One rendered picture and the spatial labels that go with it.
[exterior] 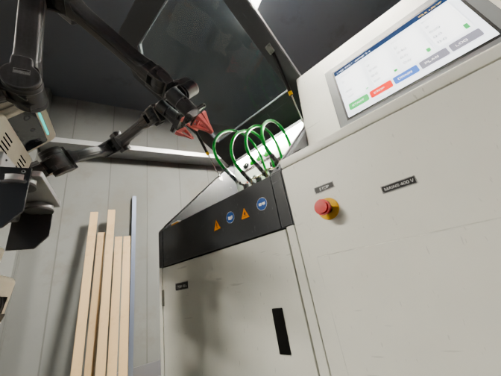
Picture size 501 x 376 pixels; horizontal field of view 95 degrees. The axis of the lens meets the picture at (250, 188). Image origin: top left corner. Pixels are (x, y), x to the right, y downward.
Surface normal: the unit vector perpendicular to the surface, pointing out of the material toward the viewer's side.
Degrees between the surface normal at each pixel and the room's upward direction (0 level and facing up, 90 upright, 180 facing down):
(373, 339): 90
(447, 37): 76
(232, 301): 90
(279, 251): 90
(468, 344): 90
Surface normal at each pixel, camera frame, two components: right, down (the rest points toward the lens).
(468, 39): -0.68, -0.39
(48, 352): 0.45, -0.40
